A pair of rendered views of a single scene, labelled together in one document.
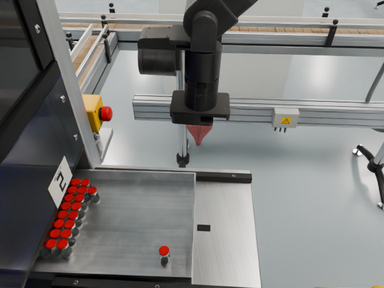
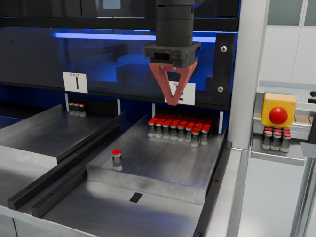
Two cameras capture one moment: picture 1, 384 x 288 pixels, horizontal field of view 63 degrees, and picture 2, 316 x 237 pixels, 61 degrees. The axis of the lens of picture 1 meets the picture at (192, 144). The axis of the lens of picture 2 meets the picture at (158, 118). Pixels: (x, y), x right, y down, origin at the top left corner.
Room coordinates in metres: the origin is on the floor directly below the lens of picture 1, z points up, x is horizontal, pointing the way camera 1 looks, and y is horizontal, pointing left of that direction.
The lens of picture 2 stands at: (0.56, -0.43, 1.22)
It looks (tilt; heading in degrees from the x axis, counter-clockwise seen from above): 21 degrees down; 108
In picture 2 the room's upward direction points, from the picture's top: straight up
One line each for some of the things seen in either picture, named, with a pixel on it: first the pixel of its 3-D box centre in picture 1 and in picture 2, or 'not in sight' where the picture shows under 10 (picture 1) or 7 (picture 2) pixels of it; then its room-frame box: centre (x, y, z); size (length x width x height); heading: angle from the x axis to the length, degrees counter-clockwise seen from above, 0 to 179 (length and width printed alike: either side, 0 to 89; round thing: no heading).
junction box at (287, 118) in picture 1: (285, 118); not in sight; (1.25, -0.47, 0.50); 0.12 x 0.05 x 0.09; 87
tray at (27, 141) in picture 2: not in sight; (60, 129); (0.06, 0.19, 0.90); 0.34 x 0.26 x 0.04; 87
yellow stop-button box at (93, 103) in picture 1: (87, 113); (277, 109); (0.65, 0.27, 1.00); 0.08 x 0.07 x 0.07; 87
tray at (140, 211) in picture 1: (117, 219); (167, 147); (0.39, 0.17, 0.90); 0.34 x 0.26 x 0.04; 88
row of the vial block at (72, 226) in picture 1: (77, 216); (177, 132); (0.40, 0.25, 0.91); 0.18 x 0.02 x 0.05; 178
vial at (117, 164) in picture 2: (164, 256); (117, 161); (0.31, 0.05, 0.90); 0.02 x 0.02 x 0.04
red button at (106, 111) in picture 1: (104, 114); (278, 114); (0.65, 0.23, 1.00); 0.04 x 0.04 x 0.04; 87
